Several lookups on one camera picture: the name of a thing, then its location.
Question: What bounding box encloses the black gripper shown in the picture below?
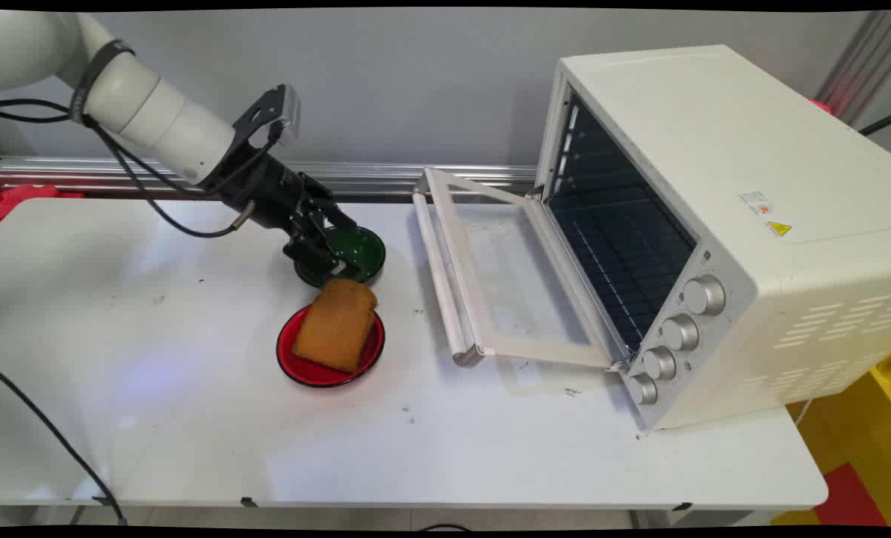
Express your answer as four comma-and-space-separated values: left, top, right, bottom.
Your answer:
208, 146, 364, 282

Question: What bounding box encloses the green plate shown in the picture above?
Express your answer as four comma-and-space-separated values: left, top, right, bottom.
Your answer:
294, 226, 386, 289

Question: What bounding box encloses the brown toast slice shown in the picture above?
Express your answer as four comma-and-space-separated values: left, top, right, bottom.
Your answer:
292, 279, 378, 374

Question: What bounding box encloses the red plate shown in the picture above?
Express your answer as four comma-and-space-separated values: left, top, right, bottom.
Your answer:
276, 303, 385, 388

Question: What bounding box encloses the silver oven knob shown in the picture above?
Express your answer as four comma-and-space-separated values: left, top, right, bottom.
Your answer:
627, 373, 659, 406
660, 314, 700, 352
683, 275, 727, 316
642, 346, 677, 381

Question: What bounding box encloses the white toaster oven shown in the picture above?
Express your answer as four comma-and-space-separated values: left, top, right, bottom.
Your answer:
533, 45, 891, 433

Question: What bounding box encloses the aluminium rail along wall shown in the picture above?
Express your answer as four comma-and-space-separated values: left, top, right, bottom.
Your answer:
0, 155, 538, 198

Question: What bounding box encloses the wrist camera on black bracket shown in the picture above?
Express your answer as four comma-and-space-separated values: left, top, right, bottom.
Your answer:
232, 84, 301, 147

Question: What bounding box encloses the glass oven door with handle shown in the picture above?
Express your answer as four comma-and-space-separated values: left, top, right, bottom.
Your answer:
413, 167, 631, 370

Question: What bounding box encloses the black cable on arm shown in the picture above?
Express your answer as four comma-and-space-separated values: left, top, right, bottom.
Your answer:
0, 99, 276, 239

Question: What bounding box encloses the black cable across table edge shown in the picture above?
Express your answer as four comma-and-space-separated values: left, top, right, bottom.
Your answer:
0, 365, 128, 525

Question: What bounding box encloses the aluminium frame post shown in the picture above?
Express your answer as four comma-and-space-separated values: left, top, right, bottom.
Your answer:
819, 10, 891, 125

